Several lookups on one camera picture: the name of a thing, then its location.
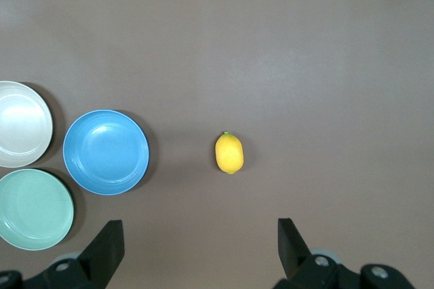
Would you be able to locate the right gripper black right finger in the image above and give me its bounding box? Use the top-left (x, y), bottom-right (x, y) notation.
top-left (273, 217), bottom-right (417, 289)

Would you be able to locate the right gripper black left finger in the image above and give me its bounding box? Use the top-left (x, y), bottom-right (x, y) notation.
top-left (0, 220), bottom-right (125, 289)

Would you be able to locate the yellow lemon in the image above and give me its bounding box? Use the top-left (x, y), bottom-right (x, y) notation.
top-left (214, 131), bottom-right (244, 176)

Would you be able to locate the mint green plate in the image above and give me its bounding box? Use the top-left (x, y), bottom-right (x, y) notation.
top-left (0, 168), bottom-right (75, 252)

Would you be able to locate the blue plate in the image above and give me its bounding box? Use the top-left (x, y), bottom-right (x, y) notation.
top-left (62, 109), bottom-right (150, 196)

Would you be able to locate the beige plate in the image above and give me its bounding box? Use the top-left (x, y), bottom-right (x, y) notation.
top-left (0, 81), bottom-right (54, 168)

